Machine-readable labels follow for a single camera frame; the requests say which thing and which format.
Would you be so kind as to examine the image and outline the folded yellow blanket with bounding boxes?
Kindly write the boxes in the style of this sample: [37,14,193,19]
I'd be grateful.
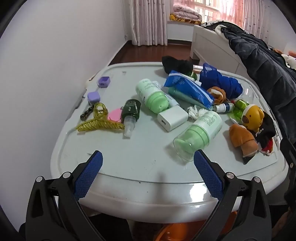
[169,14,201,25]

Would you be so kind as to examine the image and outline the striped pink curtain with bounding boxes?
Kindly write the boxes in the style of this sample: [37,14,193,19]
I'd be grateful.
[127,0,168,46]

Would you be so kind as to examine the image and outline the green lotion bottle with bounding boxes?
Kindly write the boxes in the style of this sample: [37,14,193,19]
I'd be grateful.
[135,79,169,114]

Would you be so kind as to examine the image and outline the green transparent bottle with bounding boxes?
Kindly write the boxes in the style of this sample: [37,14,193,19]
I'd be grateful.
[232,99,250,118]

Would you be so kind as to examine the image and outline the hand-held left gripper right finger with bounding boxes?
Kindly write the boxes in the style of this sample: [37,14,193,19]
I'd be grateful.
[194,149,272,241]

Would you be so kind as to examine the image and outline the blue wipes packet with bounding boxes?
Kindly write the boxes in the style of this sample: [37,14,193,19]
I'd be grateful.
[164,70,215,109]

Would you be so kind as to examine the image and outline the pale blue tube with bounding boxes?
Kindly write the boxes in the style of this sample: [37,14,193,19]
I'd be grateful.
[165,93,180,108]

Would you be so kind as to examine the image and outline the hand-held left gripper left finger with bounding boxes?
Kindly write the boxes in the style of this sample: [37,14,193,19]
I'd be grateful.
[25,150,103,241]

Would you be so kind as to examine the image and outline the dark green spray bottle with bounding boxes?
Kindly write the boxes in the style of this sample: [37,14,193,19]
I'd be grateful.
[122,99,141,139]

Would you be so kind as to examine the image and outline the dark fleece coat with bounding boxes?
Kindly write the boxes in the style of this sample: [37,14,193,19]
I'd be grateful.
[222,23,296,130]

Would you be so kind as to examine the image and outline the yellow-green hair claw clip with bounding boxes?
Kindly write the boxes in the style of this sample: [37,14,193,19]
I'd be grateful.
[76,103,125,133]

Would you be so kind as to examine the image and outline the blue cloth bag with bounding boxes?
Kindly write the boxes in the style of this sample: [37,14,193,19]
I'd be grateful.
[199,63,244,99]

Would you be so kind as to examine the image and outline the sheer pink curtain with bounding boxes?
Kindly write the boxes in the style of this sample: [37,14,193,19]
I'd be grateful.
[242,0,273,40]

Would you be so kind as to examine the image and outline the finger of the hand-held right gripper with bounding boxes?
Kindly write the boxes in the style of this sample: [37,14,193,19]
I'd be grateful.
[279,137,296,169]

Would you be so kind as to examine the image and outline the orange bucket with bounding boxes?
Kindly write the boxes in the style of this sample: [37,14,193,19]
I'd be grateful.
[154,210,238,241]

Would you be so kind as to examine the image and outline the large brown plush toy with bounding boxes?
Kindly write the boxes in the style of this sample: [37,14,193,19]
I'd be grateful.
[229,123,258,165]

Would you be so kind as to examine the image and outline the pink round tag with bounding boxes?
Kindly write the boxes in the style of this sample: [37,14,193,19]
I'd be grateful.
[107,107,124,123]

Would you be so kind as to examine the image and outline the teal tube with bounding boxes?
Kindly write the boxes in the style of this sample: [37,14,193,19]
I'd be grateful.
[168,86,208,107]

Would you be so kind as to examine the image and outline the small brown plush toy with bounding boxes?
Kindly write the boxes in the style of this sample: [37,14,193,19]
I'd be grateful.
[206,86,227,106]

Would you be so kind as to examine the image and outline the white plastic table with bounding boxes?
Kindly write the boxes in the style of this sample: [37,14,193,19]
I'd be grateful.
[50,62,289,224]

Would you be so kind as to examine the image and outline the white charger adapter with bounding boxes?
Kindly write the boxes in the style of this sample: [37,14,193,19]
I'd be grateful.
[157,108,189,132]

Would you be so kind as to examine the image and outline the yellow bear toy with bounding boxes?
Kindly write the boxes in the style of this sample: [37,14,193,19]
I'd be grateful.
[242,104,264,132]

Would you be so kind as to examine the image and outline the green bottle with clear cap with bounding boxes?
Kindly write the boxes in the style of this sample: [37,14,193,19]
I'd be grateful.
[173,111,223,162]

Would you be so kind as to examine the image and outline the window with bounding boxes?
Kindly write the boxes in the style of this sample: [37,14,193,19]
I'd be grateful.
[173,0,245,24]

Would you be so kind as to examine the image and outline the white window bench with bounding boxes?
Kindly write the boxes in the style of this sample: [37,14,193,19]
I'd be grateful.
[166,22,195,42]

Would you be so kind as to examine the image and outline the folded pink quilt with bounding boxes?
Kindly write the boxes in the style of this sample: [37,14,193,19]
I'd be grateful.
[173,3,202,21]

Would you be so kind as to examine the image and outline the white bed frame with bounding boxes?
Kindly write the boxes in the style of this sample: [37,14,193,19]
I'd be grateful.
[190,24,248,75]

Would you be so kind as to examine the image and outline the white tissue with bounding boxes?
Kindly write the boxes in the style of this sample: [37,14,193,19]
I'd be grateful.
[187,105,208,121]

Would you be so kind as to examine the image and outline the black white garment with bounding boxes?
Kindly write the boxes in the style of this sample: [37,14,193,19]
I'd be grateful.
[201,20,234,34]

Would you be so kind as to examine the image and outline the small white blue bottle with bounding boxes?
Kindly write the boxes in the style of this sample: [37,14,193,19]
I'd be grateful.
[213,102,235,114]

